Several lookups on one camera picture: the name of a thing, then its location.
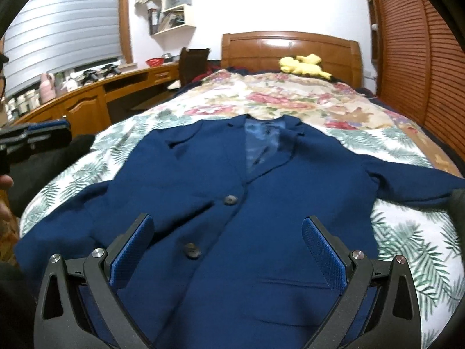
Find black gripper tool on desk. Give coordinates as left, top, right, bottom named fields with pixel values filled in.
left=80, top=70, right=99, bottom=86

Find wooden bed headboard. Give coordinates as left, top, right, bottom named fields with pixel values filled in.
left=221, top=31, right=362, bottom=89

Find red bowl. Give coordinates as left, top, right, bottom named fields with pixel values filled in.
left=146, top=58, right=165, bottom=68

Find navy blue suit jacket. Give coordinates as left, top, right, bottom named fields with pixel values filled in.
left=15, top=115, right=464, bottom=348

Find black folded garment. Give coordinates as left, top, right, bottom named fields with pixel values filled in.
left=8, top=134, right=95, bottom=218

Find floral and fern bedspread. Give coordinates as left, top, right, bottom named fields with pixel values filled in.
left=19, top=70, right=464, bottom=347

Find grey window blind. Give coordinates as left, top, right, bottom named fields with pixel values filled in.
left=4, top=0, right=122, bottom=96

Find wooden louvred wardrobe door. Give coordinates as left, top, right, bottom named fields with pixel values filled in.
left=374, top=0, right=464, bottom=155

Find pink thermos jug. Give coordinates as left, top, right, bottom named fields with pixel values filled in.
left=39, top=72, right=56, bottom=104

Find person's left hand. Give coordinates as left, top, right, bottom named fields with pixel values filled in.
left=0, top=175, right=13, bottom=222

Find white wall shelf unit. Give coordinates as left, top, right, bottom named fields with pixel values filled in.
left=135, top=0, right=196, bottom=38

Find wooden desk with cabinets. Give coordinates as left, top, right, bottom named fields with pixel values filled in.
left=14, top=62, right=179, bottom=136

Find white jars on desk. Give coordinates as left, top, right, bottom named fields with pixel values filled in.
left=6, top=89, right=40, bottom=121

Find dark wooden chair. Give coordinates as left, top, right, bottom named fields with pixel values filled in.
left=168, top=47, right=210, bottom=90

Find yellow plush toy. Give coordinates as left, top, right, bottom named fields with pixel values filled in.
left=279, top=54, right=332, bottom=80

